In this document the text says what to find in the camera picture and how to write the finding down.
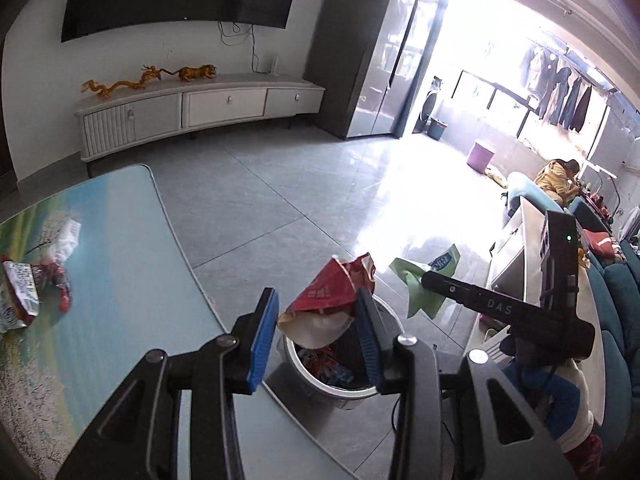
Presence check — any green plastic bag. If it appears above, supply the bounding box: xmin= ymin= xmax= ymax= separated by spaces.
xmin=388 ymin=243 xmax=461 ymax=320

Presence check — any dark grey refrigerator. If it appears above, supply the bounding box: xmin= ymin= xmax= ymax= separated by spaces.
xmin=304 ymin=0 xmax=442 ymax=140

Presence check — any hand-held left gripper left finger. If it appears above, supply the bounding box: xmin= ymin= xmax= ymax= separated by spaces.
xmin=55 ymin=287 xmax=279 ymax=480

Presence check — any brown snack bag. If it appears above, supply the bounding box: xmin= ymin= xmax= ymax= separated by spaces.
xmin=0 ymin=259 xmax=41 ymax=334

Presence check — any silver trash bin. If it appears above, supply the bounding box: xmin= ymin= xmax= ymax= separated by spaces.
xmin=277 ymin=294 xmax=404 ymax=407

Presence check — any small red packet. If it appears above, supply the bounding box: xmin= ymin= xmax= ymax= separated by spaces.
xmin=32 ymin=260 xmax=74 ymax=312

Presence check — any red white paper wrapper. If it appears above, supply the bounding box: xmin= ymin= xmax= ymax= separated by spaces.
xmin=277 ymin=253 xmax=376 ymax=349

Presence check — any crumpled white plastic wrap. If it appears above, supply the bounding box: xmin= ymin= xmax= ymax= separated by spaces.
xmin=49 ymin=218 xmax=82 ymax=264

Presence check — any red cloth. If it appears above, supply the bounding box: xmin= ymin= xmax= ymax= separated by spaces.
xmin=581 ymin=229 xmax=622 ymax=267

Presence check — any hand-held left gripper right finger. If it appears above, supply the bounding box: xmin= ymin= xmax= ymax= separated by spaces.
xmin=354 ymin=287 xmax=566 ymax=480

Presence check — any row of hanging clothes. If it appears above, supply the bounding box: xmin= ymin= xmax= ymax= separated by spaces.
xmin=519 ymin=44 xmax=609 ymax=132

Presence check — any white television cabinet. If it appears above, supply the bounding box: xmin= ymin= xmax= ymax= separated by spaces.
xmin=74 ymin=73 xmax=326 ymax=164

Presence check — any orange dragon figurine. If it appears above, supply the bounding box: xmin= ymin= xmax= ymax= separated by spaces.
xmin=81 ymin=64 xmax=164 ymax=100

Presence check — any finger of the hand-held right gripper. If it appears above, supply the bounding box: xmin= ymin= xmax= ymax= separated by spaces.
xmin=421 ymin=271 xmax=481 ymax=311

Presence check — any orange tiger figurine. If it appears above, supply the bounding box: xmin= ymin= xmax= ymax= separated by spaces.
xmin=174 ymin=63 xmax=219 ymax=83

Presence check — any teal sofa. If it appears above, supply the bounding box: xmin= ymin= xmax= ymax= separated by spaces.
xmin=504 ymin=172 xmax=640 ymax=480

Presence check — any white coffee table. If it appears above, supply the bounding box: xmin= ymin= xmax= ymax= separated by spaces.
xmin=467 ymin=194 xmax=608 ymax=411

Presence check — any washing machine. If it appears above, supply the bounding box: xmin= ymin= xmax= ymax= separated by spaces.
xmin=417 ymin=77 xmax=444 ymax=134

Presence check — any black television cable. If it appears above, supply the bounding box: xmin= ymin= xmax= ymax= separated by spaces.
xmin=218 ymin=20 xmax=262 ymax=74

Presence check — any purple bucket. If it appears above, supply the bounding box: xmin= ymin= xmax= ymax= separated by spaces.
xmin=465 ymin=140 xmax=496 ymax=170

